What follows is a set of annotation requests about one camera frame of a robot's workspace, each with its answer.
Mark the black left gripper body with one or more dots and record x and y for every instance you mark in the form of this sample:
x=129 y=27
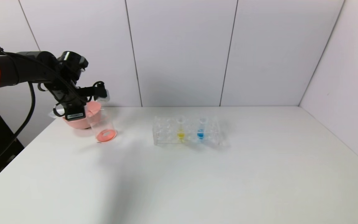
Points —
x=74 y=115

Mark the test tube with red pigment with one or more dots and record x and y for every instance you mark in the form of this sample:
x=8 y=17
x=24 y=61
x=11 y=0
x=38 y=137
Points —
x=51 y=114

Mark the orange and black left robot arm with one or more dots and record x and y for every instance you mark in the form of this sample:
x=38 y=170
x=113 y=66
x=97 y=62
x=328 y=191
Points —
x=17 y=70

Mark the clear glass beaker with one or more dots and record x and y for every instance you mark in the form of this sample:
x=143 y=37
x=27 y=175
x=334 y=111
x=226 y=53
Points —
x=106 y=134

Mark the test tube with yellow pigment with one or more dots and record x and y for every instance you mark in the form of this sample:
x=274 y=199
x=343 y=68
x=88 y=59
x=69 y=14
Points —
x=181 y=135

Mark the test tube with blue pigment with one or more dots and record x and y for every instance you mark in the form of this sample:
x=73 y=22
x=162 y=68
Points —
x=200 y=134

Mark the clear acrylic test tube rack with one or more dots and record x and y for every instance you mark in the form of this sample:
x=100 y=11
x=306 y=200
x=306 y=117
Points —
x=211 y=133

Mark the pink plastic bowl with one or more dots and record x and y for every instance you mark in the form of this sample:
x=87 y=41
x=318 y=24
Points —
x=92 y=111

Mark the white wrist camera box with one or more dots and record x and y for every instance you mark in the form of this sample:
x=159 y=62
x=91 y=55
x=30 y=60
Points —
x=105 y=97

